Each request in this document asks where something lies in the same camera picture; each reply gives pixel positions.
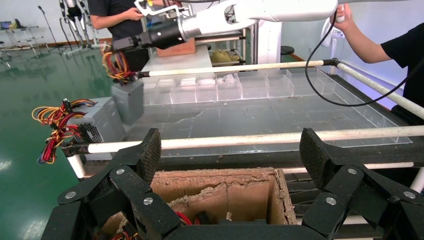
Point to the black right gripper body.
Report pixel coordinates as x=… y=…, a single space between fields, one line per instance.
x=162 y=34

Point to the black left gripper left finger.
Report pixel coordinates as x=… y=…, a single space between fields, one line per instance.
x=132 y=185

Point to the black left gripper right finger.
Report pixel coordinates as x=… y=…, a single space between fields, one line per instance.
x=348 y=185

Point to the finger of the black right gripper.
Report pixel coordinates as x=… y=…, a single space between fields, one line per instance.
x=129 y=48
x=127 y=40

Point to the bare human forearm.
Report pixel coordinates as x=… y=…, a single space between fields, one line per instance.
x=367 y=46
x=106 y=21

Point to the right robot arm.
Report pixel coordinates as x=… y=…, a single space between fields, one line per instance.
x=265 y=11

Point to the bare human hand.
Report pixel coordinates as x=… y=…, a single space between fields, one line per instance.
x=344 y=18
x=134 y=14

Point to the plain brown cardboard box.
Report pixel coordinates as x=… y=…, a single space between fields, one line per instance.
x=179 y=49

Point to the black pipe connector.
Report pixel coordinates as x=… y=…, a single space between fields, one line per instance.
x=331 y=62
x=74 y=149
x=143 y=74

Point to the white work table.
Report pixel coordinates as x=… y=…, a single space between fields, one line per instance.
x=185 y=61

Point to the person in black shirt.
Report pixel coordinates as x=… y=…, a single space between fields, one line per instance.
x=410 y=49
x=112 y=6

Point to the black ribbed panel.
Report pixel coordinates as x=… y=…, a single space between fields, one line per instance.
x=298 y=198

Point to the white pipe leg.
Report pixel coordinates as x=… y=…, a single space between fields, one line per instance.
x=418 y=182
x=76 y=167

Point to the yellow soft object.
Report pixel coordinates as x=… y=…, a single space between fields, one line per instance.
x=222 y=56

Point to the thin microphone stand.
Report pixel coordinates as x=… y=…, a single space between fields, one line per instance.
x=49 y=26

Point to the metal shelf rack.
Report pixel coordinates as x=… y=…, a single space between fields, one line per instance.
x=245 y=46

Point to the brown cardboard divider box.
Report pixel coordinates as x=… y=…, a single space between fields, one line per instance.
x=245 y=198

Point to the clear acrylic divider tray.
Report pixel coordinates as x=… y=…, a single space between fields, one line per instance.
x=251 y=89

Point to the white cabinet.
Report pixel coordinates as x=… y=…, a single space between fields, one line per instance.
x=269 y=43

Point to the small laptop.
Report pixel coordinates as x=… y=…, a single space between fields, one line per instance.
x=5 y=24

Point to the black round stool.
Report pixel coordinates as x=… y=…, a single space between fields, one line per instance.
x=287 y=50

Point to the white pipe lower rail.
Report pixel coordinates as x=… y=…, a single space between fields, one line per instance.
x=364 y=166

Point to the white pipe rail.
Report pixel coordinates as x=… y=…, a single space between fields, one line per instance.
x=381 y=89
x=232 y=68
x=364 y=166
x=232 y=140

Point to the metal frame desk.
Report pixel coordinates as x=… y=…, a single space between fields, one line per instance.
x=23 y=30

